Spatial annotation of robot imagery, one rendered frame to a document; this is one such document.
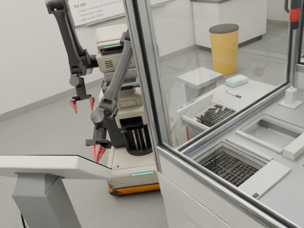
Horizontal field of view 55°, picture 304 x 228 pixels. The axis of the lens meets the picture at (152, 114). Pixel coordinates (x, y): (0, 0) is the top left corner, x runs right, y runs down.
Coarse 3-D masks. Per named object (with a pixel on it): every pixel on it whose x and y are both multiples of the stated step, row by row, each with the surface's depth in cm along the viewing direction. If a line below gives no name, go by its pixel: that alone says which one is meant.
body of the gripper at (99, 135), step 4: (96, 128) 126; (100, 128) 125; (96, 132) 125; (100, 132) 125; (104, 132) 126; (96, 136) 124; (100, 136) 124; (104, 136) 126; (88, 140) 124; (92, 140) 124; (96, 140) 123; (100, 140) 123; (104, 140) 122; (108, 140) 123
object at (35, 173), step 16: (0, 160) 107; (16, 160) 105; (32, 160) 103; (48, 160) 102; (64, 160) 100; (80, 160) 101; (16, 176) 134; (32, 176) 115; (48, 176) 115; (64, 176) 122; (80, 176) 119; (96, 176) 116; (16, 192) 115; (32, 192) 113
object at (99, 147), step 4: (88, 144) 123; (92, 144) 123; (96, 144) 122; (100, 144) 122; (96, 148) 122; (100, 148) 123; (104, 148) 126; (96, 152) 122; (100, 152) 126; (96, 156) 122; (100, 156) 125; (96, 160) 122
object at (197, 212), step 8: (160, 176) 124; (160, 184) 128; (168, 184) 121; (168, 192) 125; (176, 192) 118; (184, 192) 112; (176, 200) 121; (184, 200) 115; (192, 200) 109; (184, 208) 118; (192, 208) 112; (200, 208) 107; (192, 216) 115; (200, 216) 110; (208, 216) 105; (216, 216) 100; (200, 224) 112; (208, 224) 107; (216, 224) 102; (224, 224) 98
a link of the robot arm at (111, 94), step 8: (120, 40) 140; (128, 48) 137; (128, 56) 136; (120, 64) 135; (128, 64) 137; (120, 72) 134; (112, 80) 133; (120, 80) 133; (112, 88) 131; (120, 88) 135; (104, 96) 130; (112, 96) 130; (104, 104) 129; (112, 104) 129; (112, 112) 129
